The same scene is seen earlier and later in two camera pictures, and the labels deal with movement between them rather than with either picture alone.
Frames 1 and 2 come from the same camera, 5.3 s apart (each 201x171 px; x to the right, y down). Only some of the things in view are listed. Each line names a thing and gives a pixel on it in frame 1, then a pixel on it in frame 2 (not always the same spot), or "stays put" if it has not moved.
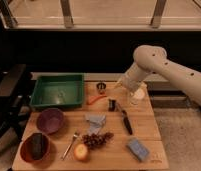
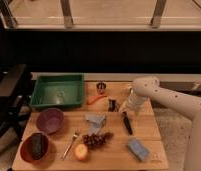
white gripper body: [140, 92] → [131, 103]
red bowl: [27, 153] stays put
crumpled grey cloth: [97, 121] stays put
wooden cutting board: [106, 133] stays put
